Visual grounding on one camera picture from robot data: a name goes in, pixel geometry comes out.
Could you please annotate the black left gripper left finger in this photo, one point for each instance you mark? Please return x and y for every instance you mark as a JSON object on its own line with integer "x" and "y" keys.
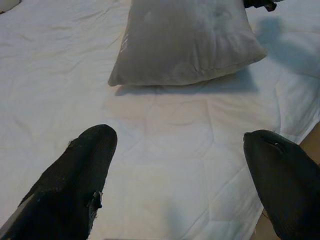
{"x": 67, "y": 185}

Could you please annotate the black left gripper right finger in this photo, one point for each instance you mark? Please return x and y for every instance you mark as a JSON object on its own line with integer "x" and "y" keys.
{"x": 287, "y": 180}

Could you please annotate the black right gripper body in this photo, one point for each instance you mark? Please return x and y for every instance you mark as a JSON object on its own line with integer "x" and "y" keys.
{"x": 260, "y": 3}

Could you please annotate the grey pillow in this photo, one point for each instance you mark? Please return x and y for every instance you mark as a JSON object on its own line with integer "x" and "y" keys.
{"x": 185, "y": 42}

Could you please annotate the white quilted mattress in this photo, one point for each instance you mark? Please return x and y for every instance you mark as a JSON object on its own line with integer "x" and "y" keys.
{"x": 62, "y": 75}

